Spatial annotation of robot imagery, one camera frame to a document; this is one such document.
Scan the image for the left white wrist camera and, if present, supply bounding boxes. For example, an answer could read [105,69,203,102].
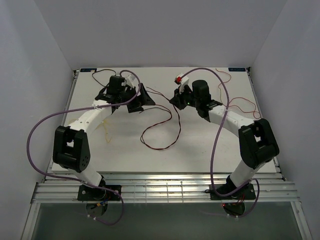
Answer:
[125,73,136,88]

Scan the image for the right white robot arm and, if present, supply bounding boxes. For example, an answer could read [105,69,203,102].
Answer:
[169,76,280,199]

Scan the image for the black wire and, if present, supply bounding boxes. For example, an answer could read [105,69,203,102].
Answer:
[91,69,117,88]

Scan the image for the left blue label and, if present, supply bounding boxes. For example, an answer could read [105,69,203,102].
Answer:
[80,68,97,73]

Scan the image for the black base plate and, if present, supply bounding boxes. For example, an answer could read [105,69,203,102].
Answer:
[77,185,122,202]
[204,182,256,200]

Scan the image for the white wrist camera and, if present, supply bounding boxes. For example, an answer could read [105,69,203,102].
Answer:
[125,73,136,88]
[174,73,189,94]

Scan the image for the blue label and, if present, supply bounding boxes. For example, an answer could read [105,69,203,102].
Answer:
[228,67,246,72]
[80,68,97,73]

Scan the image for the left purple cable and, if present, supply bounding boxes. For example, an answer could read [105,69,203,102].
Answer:
[26,70,141,225]

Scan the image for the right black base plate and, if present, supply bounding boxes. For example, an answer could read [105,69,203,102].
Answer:
[204,182,256,200]

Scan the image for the purple cable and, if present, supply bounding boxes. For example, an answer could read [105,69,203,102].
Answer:
[26,70,141,225]
[182,67,261,218]

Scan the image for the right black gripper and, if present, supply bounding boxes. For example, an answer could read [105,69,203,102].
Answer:
[169,85,200,111]

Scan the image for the dark red twisted wire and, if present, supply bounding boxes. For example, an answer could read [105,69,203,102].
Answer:
[140,86,182,151]

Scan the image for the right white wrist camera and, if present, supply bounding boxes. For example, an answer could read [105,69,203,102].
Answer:
[174,73,189,94]

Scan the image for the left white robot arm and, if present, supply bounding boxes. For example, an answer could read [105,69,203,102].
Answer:
[52,74,156,200]

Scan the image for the right blue label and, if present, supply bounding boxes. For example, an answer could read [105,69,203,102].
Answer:
[228,67,246,72]

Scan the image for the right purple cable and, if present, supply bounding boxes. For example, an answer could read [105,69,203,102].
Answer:
[182,67,261,218]

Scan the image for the yellow wire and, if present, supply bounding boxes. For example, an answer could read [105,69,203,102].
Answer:
[67,118,112,144]

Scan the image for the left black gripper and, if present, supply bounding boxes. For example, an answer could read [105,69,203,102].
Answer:
[117,83,155,113]

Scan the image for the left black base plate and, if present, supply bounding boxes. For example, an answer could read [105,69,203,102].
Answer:
[77,185,122,202]

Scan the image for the aluminium rail frame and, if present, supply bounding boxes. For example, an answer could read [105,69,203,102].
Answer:
[31,68,312,240]

